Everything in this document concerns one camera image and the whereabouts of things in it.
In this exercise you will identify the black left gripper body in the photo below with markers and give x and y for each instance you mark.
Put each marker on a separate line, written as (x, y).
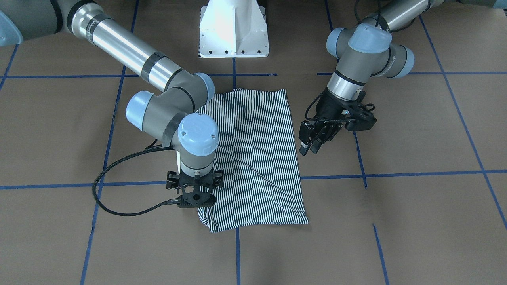
(328, 106)

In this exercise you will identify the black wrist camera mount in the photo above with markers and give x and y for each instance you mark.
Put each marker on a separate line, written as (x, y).
(194, 191)
(361, 117)

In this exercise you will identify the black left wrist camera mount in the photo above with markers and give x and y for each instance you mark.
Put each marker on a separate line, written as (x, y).
(361, 117)

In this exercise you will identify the navy white striped polo shirt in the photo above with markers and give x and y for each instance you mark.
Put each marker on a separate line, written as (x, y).
(256, 151)

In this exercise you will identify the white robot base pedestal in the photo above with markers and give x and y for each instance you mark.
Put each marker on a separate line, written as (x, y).
(233, 29)

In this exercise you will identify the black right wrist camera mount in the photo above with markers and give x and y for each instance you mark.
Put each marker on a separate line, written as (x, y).
(194, 191)

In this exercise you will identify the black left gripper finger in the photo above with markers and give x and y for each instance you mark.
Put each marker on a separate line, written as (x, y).
(322, 133)
(309, 135)

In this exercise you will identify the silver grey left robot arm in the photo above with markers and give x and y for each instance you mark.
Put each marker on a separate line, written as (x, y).
(362, 52)

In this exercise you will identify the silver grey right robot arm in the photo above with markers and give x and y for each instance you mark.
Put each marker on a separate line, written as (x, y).
(172, 116)

